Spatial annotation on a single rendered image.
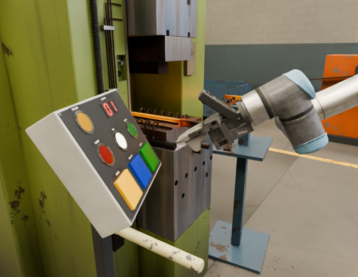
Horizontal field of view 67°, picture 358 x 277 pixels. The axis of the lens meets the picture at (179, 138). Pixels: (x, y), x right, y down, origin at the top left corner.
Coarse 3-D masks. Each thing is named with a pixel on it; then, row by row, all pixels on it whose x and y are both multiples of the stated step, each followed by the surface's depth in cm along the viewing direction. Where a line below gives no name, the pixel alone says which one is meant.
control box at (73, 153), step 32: (96, 96) 70; (32, 128) 53; (64, 128) 53; (96, 128) 63; (64, 160) 55; (96, 160) 57; (128, 160) 69; (96, 192) 56; (96, 224) 58; (128, 224) 57
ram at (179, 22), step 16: (128, 0) 103; (144, 0) 99; (160, 0) 98; (176, 0) 107; (192, 0) 116; (128, 16) 105; (144, 16) 101; (160, 16) 100; (176, 16) 108; (192, 16) 118; (128, 32) 107; (144, 32) 103; (160, 32) 102; (176, 32) 110; (192, 32) 120
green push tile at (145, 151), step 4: (144, 144) 82; (144, 148) 80; (148, 148) 83; (140, 152) 77; (144, 152) 79; (148, 152) 81; (152, 152) 84; (144, 156) 78; (148, 156) 80; (152, 156) 83; (148, 160) 79; (152, 160) 81; (156, 160) 84; (148, 164) 78; (152, 164) 80; (156, 164) 83; (152, 168) 79; (152, 172) 79
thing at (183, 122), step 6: (132, 114) 139; (138, 114) 137; (144, 114) 135; (150, 114) 135; (174, 120) 126; (180, 120) 123; (186, 120) 122; (192, 120) 122; (180, 126) 124; (186, 126) 123; (192, 126) 121
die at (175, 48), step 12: (144, 36) 109; (156, 36) 106; (168, 36) 106; (132, 48) 114; (144, 48) 111; (156, 48) 108; (168, 48) 107; (180, 48) 114; (132, 60) 116; (144, 60) 112; (156, 60) 109; (168, 60) 109
